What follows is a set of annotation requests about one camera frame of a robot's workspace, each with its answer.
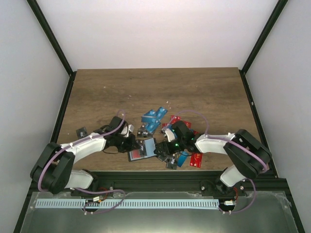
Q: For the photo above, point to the black leather card holder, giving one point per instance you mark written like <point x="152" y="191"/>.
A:
<point x="150" y="147"/>

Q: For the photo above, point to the black front frame rail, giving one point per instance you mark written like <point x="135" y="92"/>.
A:
<point x="149" y="181"/>

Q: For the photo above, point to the light blue slotted cable duct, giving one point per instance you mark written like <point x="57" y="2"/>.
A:
<point x="130" y="204"/>

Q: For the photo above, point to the red VIP card front right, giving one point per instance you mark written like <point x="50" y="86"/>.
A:
<point x="196" y="160"/>

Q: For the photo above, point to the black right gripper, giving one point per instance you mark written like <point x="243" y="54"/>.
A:
<point x="164" y="144"/>

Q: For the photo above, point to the black aluminium frame post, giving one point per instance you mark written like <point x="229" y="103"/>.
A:
<point x="275" y="14"/>

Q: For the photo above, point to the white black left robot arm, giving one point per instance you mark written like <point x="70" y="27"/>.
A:
<point x="53" y="171"/>

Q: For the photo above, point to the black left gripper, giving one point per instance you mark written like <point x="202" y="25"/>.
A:
<point x="132" y="143"/>

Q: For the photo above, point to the black left frame post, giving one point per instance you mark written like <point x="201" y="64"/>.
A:
<point x="34" y="6"/>

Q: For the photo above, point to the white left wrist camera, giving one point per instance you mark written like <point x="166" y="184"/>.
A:
<point x="128" y="129"/>

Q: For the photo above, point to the black card near blue pile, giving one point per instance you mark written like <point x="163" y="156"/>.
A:
<point x="143" y="133"/>

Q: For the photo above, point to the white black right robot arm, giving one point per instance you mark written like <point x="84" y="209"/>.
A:
<point x="250" y="158"/>

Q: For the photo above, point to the lone black VIP card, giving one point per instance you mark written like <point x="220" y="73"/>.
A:
<point x="81" y="133"/>

